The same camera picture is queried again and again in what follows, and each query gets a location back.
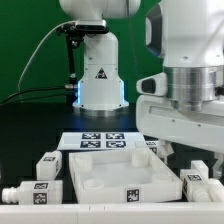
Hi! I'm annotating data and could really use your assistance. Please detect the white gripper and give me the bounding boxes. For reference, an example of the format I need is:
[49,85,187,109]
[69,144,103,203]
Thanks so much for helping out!
[136,72,224,179]

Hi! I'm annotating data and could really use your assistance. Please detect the white square tabletop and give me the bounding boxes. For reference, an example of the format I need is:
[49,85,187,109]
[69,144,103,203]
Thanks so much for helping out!
[69,148,182,204]

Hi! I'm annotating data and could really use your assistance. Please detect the white marker plate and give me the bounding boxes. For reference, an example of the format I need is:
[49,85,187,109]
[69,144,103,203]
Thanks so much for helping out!
[57,132,145,151]

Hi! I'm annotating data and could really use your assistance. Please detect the black cables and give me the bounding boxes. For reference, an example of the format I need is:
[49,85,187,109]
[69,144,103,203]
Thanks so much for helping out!
[0,84,79,108]

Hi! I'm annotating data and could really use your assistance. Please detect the black camera on stand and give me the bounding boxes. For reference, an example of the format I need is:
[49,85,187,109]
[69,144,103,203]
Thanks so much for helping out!
[56,20,109,87]

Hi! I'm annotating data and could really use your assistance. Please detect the white camera cable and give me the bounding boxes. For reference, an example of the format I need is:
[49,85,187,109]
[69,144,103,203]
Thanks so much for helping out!
[17,20,76,92]

